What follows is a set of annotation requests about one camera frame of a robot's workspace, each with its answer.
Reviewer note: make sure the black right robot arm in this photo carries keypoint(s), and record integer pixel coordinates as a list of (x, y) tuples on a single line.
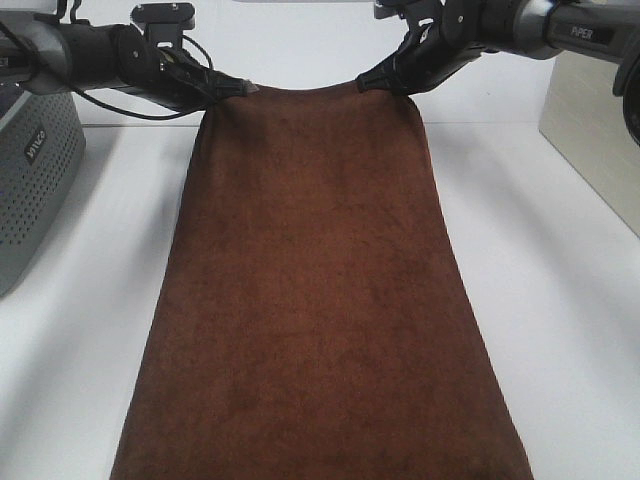
[(542, 29)]

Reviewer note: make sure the grey perforated plastic basket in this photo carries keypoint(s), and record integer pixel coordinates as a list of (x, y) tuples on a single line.
[(42, 146)]

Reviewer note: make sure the brown towel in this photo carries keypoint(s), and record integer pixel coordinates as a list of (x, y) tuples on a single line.
[(312, 322)]

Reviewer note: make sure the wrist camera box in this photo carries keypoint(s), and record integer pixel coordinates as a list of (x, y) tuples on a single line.
[(164, 23), (388, 8)]

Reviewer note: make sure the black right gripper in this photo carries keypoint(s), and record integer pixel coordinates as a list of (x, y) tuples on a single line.
[(442, 38)]

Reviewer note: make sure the white back panel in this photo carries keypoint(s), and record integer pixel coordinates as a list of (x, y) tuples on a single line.
[(297, 46)]

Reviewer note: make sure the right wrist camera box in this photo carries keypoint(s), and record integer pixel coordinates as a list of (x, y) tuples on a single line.
[(388, 8)]

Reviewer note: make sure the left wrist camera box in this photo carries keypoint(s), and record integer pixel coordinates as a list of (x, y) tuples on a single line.
[(164, 23)]

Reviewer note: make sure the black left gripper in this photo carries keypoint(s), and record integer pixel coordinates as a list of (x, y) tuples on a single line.
[(171, 77)]

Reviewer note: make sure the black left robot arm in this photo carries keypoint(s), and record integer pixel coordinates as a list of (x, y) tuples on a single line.
[(45, 56)]

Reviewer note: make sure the beige storage box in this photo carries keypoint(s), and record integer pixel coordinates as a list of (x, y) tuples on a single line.
[(583, 121)]

